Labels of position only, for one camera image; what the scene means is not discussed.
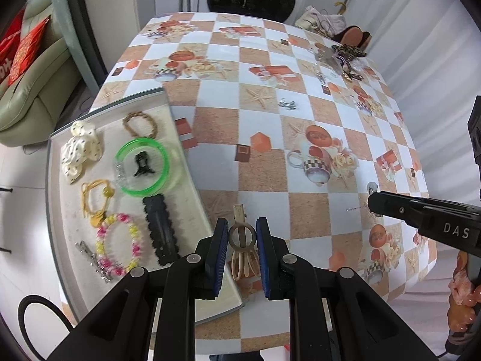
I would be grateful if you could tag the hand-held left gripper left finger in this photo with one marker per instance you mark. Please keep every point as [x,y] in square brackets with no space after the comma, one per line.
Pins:
[221,259]

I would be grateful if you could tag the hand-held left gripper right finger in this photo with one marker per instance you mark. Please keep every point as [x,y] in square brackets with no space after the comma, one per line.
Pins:
[263,259]

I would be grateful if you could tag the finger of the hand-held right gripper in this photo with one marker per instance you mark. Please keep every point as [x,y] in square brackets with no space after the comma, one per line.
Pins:
[390,205]

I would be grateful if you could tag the beige hair clip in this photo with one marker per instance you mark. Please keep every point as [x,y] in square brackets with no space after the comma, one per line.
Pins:
[239,213]

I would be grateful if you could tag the black scalloped hair clip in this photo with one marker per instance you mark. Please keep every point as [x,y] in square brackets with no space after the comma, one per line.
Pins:
[159,229]

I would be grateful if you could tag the green translucent bangle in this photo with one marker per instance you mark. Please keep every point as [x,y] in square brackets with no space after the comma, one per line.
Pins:
[144,192]

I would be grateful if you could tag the small black claw clip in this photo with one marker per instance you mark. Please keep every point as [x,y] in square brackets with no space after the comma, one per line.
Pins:
[142,161]

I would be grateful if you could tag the silver metal hair clip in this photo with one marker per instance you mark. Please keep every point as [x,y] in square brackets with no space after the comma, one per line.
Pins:
[94,261]

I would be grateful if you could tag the grey rimmed jewelry tray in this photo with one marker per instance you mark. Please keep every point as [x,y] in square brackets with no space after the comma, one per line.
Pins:
[64,225]

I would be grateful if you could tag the person's right hand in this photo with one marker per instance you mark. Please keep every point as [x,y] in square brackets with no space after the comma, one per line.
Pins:
[466,293]

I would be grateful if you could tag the checked printed tablecloth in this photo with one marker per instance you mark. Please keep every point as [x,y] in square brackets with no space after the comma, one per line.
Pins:
[263,191]

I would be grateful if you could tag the thin black hair clip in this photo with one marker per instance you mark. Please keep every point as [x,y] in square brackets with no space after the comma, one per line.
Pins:
[358,76]

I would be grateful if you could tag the gold metal hair clip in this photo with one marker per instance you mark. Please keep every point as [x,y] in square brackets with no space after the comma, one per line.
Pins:
[348,76]

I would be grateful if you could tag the white curtain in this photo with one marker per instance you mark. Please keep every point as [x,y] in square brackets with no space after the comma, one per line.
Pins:
[424,45]

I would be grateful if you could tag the brown sandals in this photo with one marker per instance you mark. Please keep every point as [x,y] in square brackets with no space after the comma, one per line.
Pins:
[355,37]

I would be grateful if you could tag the white polka dot bow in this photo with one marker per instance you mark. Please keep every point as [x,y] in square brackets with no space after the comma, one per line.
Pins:
[80,150]

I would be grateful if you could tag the cream cloth bag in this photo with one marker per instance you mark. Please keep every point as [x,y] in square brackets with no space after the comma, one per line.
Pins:
[321,20]

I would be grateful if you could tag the pale green leather sofa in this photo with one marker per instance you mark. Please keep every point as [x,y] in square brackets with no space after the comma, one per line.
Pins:
[34,112]

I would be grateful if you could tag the red cushion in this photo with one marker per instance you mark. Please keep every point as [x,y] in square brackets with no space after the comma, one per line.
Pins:
[26,49]

